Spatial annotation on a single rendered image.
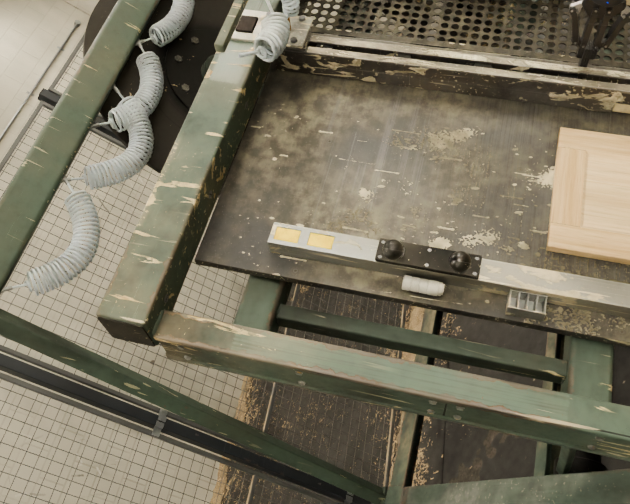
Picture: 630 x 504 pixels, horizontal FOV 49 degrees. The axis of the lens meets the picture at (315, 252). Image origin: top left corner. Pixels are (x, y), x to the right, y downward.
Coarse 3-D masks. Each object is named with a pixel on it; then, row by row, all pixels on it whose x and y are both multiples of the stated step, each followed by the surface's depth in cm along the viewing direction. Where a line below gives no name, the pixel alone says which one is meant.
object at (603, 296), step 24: (336, 240) 137; (360, 240) 136; (360, 264) 136; (384, 264) 134; (504, 264) 131; (480, 288) 132; (504, 288) 130; (528, 288) 128; (552, 288) 128; (576, 288) 127; (600, 288) 127; (624, 288) 126; (600, 312) 128; (624, 312) 126
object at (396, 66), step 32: (288, 0) 151; (256, 32) 160; (288, 64) 165; (320, 64) 163; (352, 64) 160; (384, 64) 158; (416, 64) 156; (448, 64) 155; (480, 64) 155; (512, 64) 153; (544, 64) 153; (512, 96) 156; (544, 96) 154; (576, 96) 151; (608, 96) 149
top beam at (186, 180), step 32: (256, 0) 167; (224, 64) 157; (256, 64) 159; (224, 96) 151; (256, 96) 163; (192, 128) 147; (224, 128) 147; (192, 160) 143; (224, 160) 149; (160, 192) 139; (192, 192) 138; (160, 224) 135; (192, 224) 138; (128, 256) 132; (160, 256) 131; (192, 256) 141; (128, 288) 128; (160, 288) 128; (128, 320) 125
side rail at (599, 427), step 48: (192, 336) 127; (240, 336) 127; (288, 336) 126; (288, 384) 131; (336, 384) 126; (384, 384) 120; (432, 384) 119; (480, 384) 118; (528, 432) 121; (576, 432) 115; (624, 432) 112
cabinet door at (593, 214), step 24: (576, 144) 147; (600, 144) 146; (624, 144) 146; (576, 168) 144; (600, 168) 144; (624, 168) 143; (552, 192) 143; (576, 192) 141; (600, 192) 141; (624, 192) 140; (552, 216) 138; (576, 216) 138; (600, 216) 138; (624, 216) 137; (552, 240) 135; (576, 240) 135; (600, 240) 134; (624, 240) 134
